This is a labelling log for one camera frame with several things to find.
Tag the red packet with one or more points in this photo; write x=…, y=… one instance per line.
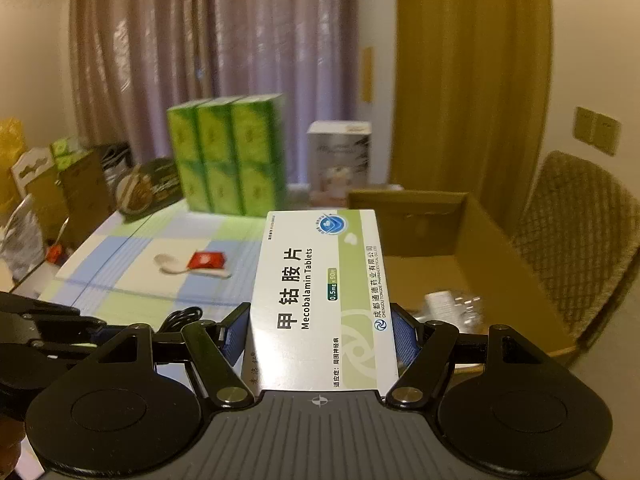
x=207, y=261

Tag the pink sheer curtain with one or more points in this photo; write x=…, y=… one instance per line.
x=215, y=50

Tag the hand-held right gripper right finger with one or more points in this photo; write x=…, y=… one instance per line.
x=404, y=335

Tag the green tissue pack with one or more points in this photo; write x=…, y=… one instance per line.
x=65, y=152

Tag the yellow curtain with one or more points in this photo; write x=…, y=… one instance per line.
x=470, y=70

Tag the beige wall outlet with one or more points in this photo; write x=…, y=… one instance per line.
x=607, y=135
x=585, y=125

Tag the woven brown chair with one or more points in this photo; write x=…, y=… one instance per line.
x=570, y=250

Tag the dark green oval food bowl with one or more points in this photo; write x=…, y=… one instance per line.
x=150, y=190

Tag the white green medicine box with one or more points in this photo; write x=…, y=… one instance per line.
x=320, y=300

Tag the clear plastic box white pad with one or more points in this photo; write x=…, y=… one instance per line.
x=450, y=305

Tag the white spoon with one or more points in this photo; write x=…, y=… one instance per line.
x=167, y=262

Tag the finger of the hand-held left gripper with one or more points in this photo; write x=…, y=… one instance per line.
x=90, y=330
x=35, y=302

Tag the stack of green tissue packs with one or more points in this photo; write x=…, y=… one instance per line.
x=225, y=155

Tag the stack of metal bowls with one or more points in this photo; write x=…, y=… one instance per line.
x=117, y=162

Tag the white humidifier box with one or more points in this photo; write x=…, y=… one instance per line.
x=340, y=160

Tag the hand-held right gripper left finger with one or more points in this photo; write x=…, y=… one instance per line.
x=239, y=331

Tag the brown cardboard storage box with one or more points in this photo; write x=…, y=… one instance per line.
x=85, y=200

